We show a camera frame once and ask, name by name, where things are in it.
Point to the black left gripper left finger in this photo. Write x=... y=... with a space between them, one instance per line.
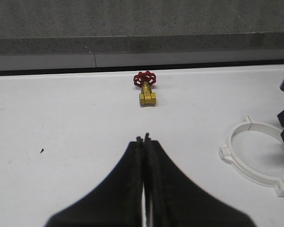
x=115 y=202

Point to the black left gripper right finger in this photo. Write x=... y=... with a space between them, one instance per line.
x=173 y=200

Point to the brass valve red handwheel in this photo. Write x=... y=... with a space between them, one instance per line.
x=145 y=80

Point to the grey stone countertop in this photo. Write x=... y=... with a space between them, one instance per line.
x=111 y=26

